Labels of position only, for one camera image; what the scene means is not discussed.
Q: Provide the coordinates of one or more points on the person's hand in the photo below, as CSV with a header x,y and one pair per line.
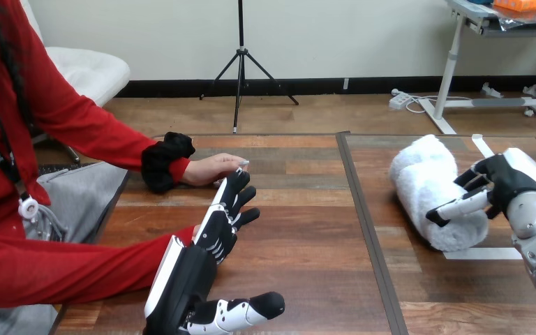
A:
x,y
208,168
197,230

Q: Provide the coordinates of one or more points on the white power strip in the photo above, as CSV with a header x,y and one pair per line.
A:
x,y
399,100

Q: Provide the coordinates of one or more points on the white desk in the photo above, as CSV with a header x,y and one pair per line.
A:
x,y
450,69

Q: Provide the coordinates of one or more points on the person's body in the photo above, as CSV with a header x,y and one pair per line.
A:
x,y
0,138

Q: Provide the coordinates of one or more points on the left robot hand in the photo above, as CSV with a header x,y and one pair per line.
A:
x,y
189,277

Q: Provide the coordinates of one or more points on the white cushioned chair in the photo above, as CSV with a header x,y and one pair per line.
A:
x,y
90,71

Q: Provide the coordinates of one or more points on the rolled white towel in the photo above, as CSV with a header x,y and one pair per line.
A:
x,y
427,185

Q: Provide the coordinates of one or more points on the black tripod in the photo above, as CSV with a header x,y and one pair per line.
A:
x,y
240,60

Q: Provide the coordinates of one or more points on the person's forearm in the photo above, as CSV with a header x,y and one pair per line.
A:
x,y
78,270
111,138

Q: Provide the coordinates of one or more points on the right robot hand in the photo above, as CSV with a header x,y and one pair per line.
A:
x,y
510,178

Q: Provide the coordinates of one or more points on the orange thing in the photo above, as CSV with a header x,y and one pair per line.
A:
x,y
517,4

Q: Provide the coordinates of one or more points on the foil sheet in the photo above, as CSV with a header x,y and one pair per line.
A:
x,y
531,19

